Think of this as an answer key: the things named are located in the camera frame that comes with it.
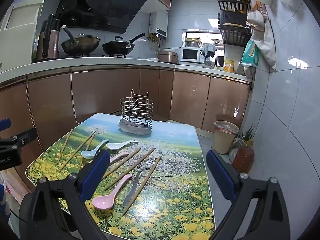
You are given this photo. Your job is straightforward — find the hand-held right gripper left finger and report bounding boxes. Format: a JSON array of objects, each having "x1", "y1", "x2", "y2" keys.
[{"x1": 31, "y1": 151, "x2": 112, "y2": 240}]

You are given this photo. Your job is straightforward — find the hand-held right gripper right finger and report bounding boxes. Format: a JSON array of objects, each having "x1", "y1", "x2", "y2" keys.
[{"x1": 207, "y1": 149, "x2": 291, "y2": 240}]

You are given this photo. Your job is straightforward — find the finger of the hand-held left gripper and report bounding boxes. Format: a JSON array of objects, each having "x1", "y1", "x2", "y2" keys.
[
  {"x1": 0, "y1": 118, "x2": 12, "y2": 132},
  {"x1": 10, "y1": 128, "x2": 37, "y2": 147}
]

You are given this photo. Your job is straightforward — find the light blue spoon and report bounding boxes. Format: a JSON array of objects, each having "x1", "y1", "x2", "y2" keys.
[{"x1": 80, "y1": 139, "x2": 110, "y2": 160}]

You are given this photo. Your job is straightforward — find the long pink spoon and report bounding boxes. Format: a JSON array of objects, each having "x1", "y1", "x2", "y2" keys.
[{"x1": 92, "y1": 174, "x2": 132, "y2": 210}]

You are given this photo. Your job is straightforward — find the short pink spoon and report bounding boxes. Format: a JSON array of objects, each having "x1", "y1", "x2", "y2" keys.
[{"x1": 109, "y1": 152, "x2": 130, "y2": 165}]

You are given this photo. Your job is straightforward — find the white spoon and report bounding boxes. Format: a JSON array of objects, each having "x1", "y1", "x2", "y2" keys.
[{"x1": 106, "y1": 140, "x2": 139, "y2": 151}]

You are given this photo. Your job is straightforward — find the wire utensil holder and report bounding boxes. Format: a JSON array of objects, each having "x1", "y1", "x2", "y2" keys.
[{"x1": 119, "y1": 89, "x2": 153, "y2": 130}]

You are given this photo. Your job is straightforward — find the clear plastic bag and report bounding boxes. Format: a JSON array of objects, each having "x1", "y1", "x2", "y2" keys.
[{"x1": 229, "y1": 137, "x2": 248, "y2": 163}]

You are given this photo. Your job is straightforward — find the cooking oil bottle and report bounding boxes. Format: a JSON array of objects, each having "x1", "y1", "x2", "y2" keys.
[{"x1": 232, "y1": 144, "x2": 255, "y2": 173}]

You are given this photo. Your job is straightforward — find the beige trash bin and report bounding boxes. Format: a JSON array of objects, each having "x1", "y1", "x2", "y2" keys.
[{"x1": 212, "y1": 120, "x2": 240, "y2": 154}]

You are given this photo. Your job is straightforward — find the green plant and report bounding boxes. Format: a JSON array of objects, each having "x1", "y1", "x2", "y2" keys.
[{"x1": 241, "y1": 125, "x2": 255, "y2": 145}]

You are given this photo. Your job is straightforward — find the brown kitchen base cabinets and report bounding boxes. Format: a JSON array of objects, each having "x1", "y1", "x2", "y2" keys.
[{"x1": 0, "y1": 65, "x2": 252, "y2": 193}]

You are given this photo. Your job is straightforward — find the brown thermos kettle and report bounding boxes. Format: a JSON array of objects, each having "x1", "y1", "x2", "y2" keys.
[{"x1": 36, "y1": 14, "x2": 62, "y2": 62}]

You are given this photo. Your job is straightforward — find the white plastic storage box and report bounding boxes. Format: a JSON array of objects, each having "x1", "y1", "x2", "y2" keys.
[{"x1": 0, "y1": 0, "x2": 45, "y2": 74}]

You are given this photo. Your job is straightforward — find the white kitchen countertop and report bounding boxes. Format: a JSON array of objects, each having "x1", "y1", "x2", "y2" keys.
[{"x1": 0, "y1": 56, "x2": 253, "y2": 83}]

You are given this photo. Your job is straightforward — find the golden wok with lid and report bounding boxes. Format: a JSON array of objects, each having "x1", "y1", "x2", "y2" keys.
[{"x1": 61, "y1": 25, "x2": 101, "y2": 55}]

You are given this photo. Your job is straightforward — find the yellow bottle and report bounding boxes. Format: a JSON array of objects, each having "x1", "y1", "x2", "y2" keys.
[{"x1": 224, "y1": 57, "x2": 235, "y2": 73}]

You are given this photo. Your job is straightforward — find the black wok with lid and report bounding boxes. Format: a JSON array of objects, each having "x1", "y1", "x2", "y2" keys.
[{"x1": 102, "y1": 32, "x2": 145, "y2": 55}]

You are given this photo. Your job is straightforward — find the white microwave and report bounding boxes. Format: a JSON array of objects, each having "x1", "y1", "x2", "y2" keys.
[{"x1": 180, "y1": 47, "x2": 205, "y2": 64}]

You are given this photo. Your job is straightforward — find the green tissue pack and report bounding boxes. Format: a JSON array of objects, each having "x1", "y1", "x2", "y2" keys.
[{"x1": 241, "y1": 40, "x2": 260, "y2": 68}]

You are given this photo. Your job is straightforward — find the light blue towel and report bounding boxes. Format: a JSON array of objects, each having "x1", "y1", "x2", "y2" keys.
[{"x1": 200, "y1": 44, "x2": 217, "y2": 58}]

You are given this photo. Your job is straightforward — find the brown rice cooker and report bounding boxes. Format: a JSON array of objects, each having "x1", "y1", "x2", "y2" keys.
[{"x1": 157, "y1": 51, "x2": 178, "y2": 64}]

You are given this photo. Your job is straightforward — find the hanging plastic bags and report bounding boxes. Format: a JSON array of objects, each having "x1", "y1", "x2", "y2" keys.
[{"x1": 246, "y1": 0, "x2": 277, "y2": 70}]

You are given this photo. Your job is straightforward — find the steel steamer pot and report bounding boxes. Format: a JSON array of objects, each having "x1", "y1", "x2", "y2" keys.
[{"x1": 184, "y1": 37, "x2": 202, "y2": 48}]

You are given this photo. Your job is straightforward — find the black range hood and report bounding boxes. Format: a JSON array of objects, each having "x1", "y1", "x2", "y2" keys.
[{"x1": 54, "y1": 0, "x2": 154, "y2": 34}]

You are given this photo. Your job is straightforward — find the white water heater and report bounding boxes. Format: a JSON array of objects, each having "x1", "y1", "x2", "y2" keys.
[{"x1": 149, "y1": 10, "x2": 168, "y2": 38}]

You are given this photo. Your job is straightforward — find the black wall rack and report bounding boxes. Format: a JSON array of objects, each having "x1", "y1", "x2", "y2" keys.
[{"x1": 217, "y1": 0, "x2": 252, "y2": 47}]

